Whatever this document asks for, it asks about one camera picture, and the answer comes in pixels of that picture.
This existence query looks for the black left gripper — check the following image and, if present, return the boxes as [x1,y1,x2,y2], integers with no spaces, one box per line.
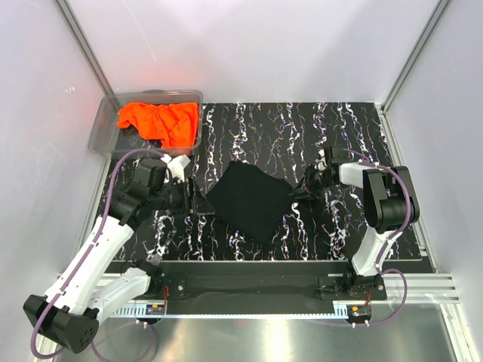
[151,176,215,218]

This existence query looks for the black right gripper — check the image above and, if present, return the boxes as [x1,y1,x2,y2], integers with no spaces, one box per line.
[289,164,336,201]

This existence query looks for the black t shirt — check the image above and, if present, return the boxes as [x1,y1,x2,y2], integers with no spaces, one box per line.
[207,161,293,244]

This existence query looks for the clear plastic bin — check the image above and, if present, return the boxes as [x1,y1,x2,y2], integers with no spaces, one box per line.
[88,90,203,160]

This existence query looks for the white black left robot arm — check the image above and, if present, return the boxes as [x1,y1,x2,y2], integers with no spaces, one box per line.
[23,149,214,360]

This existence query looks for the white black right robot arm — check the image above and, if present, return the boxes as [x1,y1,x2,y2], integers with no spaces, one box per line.
[291,146,420,299]

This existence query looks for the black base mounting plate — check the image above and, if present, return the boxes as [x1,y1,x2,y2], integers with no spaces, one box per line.
[119,259,388,316]

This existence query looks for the orange t shirt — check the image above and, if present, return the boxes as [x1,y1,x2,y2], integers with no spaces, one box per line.
[116,102,200,149]

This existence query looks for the right black connector box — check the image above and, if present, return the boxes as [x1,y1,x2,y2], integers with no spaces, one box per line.
[347,304,372,327]

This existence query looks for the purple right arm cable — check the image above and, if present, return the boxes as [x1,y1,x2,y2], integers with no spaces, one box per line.
[311,149,414,327]

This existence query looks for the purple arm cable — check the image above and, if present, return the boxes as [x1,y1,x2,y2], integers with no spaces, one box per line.
[311,149,414,327]
[29,148,167,362]

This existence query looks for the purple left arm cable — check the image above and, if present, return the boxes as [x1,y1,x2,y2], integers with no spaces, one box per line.
[29,148,167,362]

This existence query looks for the white slotted cable duct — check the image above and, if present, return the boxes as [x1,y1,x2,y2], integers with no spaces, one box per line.
[112,303,164,318]

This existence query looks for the aluminium front rail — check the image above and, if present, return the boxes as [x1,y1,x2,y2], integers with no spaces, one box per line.
[56,273,461,305]

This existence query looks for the right aluminium frame post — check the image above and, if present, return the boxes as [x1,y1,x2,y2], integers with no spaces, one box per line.
[380,0,454,114]

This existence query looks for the aluminium frame post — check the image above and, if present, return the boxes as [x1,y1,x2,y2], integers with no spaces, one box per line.
[54,0,114,95]
[380,0,454,114]

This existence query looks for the left aluminium frame post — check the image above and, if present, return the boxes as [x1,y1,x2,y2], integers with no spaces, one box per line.
[54,0,114,95]

